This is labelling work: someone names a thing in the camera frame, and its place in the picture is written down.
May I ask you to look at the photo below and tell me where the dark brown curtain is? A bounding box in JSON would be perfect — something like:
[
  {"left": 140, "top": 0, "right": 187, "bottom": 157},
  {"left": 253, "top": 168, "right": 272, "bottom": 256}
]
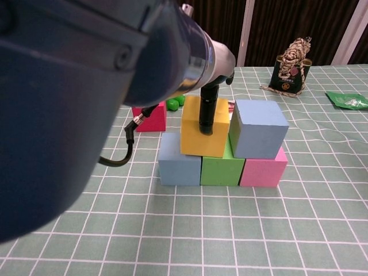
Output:
[{"left": 178, "top": 0, "right": 368, "bottom": 67}]

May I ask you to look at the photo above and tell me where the yellow cube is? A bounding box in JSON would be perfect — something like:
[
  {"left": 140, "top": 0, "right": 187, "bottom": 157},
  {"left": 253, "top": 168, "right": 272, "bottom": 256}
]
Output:
[{"left": 180, "top": 95, "right": 231, "bottom": 158}]

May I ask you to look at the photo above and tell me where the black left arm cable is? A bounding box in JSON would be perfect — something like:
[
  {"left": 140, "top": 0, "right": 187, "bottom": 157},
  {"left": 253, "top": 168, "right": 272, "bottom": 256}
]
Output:
[{"left": 98, "top": 103, "right": 162, "bottom": 167}]

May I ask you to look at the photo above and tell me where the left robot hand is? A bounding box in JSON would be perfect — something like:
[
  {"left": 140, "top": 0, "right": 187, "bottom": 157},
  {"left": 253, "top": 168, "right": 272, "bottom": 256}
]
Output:
[{"left": 198, "top": 41, "right": 237, "bottom": 136}]

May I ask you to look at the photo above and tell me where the pink cube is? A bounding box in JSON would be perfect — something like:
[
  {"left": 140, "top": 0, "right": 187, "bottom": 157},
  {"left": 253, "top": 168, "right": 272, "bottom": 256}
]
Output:
[{"left": 239, "top": 146, "right": 289, "bottom": 188}]

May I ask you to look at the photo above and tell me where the green checkered tablecloth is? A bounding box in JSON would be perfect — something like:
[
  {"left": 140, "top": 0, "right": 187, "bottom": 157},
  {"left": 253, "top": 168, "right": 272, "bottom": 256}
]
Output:
[{"left": 0, "top": 64, "right": 368, "bottom": 276}]

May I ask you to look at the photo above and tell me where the white frame post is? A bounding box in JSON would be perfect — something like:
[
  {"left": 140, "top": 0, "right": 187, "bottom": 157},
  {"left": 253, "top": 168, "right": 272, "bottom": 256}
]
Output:
[
  {"left": 235, "top": 0, "right": 255, "bottom": 67},
  {"left": 330, "top": 0, "right": 368, "bottom": 66}
]

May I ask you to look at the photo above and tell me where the braided beige rope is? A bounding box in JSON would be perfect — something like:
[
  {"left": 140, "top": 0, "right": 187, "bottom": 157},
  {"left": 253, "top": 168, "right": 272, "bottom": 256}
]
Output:
[{"left": 259, "top": 36, "right": 313, "bottom": 98}]

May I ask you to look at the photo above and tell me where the green cube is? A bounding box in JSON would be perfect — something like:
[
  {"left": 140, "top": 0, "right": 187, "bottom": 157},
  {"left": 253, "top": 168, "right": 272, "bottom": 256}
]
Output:
[{"left": 200, "top": 140, "right": 246, "bottom": 187}]

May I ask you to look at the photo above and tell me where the blue cube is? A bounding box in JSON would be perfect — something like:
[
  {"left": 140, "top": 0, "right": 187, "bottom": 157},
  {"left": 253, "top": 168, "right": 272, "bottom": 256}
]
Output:
[
  {"left": 158, "top": 132, "right": 202, "bottom": 187},
  {"left": 228, "top": 99, "right": 290, "bottom": 159}
]

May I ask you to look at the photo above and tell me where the dark green gift box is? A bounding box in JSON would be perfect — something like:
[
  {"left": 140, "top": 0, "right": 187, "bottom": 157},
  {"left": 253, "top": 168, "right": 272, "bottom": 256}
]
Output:
[{"left": 269, "top": 54, "right": 313, "bottom": 97}]

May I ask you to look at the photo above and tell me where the green plastic toy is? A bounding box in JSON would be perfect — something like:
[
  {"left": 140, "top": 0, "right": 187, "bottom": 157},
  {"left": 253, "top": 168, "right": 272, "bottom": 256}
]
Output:
[{"left": 166, "top": 94, "right": 186, "bottom": 112}]

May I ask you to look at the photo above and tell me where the red cube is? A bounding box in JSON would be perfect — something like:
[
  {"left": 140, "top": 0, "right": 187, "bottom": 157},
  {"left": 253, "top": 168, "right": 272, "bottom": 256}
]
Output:
[{"left": 132, "top": 101, "right": 167, "bottom": 133}]

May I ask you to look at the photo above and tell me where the green foil packet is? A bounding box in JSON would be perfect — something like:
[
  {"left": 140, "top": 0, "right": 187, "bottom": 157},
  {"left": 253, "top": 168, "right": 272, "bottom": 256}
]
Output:
[{"left": 325, "top": 90, "right": 368, "bottom": 110}]

